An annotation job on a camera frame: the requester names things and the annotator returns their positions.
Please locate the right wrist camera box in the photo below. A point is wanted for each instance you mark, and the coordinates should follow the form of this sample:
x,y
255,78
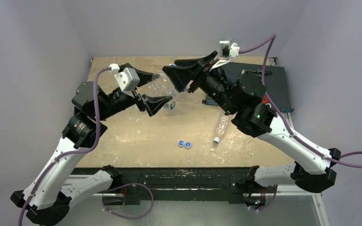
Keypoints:
x,y
229,50

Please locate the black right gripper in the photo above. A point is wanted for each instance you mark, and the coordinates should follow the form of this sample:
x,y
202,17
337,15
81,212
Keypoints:
x,y
198,76

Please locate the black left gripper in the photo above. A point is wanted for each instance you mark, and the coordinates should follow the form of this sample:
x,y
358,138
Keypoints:
x,y
152,103

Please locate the clear bottle blue cap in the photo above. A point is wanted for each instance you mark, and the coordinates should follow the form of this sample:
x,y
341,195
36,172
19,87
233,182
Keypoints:
x,y
221,128

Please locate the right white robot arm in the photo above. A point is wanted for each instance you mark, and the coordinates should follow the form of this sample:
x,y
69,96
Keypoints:
x,y
311,169

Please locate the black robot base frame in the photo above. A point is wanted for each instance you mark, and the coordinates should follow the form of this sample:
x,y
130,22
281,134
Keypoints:
x,y
234,185

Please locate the dark network switch box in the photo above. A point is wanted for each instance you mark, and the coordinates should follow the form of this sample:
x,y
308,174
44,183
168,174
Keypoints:
x,y
277,84

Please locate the green label water bottle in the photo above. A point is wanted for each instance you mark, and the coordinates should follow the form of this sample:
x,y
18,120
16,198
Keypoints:
x,y
170,107

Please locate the clear bottle white cap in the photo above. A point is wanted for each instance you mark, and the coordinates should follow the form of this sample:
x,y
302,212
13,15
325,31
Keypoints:
x,y
161,84

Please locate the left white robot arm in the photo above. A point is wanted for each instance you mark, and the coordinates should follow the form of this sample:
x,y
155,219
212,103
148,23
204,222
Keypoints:
x,y
47,200

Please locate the blue white bottle cap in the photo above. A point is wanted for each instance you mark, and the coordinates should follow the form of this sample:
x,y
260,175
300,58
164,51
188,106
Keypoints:
x,y
187,145

